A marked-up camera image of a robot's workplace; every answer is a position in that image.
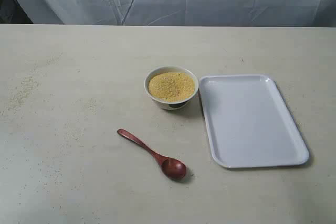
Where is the brown wooden spoon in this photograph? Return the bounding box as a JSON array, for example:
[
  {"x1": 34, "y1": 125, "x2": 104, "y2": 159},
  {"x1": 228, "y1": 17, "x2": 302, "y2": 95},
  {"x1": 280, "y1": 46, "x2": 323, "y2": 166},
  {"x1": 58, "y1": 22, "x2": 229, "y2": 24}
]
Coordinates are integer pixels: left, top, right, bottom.
[{"x1": 117, "y1": 129, "x2": 187, "y2": 180}]

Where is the yellow-brown granular powder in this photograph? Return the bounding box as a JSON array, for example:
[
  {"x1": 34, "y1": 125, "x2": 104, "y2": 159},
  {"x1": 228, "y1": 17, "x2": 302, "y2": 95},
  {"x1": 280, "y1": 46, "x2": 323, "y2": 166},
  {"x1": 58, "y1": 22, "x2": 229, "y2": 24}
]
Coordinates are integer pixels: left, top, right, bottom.
[{"x1": 148, "y1": 72, "x2": 195, "y2": 102}]

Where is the white ceramic bowl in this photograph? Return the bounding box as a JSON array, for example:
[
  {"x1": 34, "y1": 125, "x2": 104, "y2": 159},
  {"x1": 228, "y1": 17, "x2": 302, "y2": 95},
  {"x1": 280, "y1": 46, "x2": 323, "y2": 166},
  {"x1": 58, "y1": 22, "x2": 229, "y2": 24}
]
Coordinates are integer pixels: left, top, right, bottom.
[{"x1": 144, "y1": 66, "x2": 199, "y2": 110}]

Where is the white plastic tray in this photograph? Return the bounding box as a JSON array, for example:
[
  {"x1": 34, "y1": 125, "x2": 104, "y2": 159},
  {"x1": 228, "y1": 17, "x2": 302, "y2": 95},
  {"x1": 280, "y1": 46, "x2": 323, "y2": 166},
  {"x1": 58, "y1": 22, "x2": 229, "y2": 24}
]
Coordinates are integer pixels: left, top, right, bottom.
[{"x1": 199, "y1": 74, "x2": 309, "y2": 169}]

